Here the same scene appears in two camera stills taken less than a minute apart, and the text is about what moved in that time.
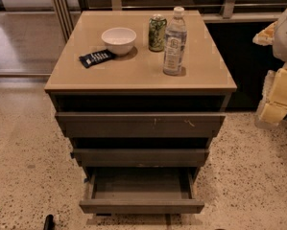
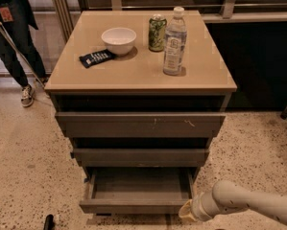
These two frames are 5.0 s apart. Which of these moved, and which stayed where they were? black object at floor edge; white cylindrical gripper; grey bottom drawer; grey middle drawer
Moved: white cylindrical gripper
Stayed: grey bottom drawer; black object at floor edge; grey middle drawer
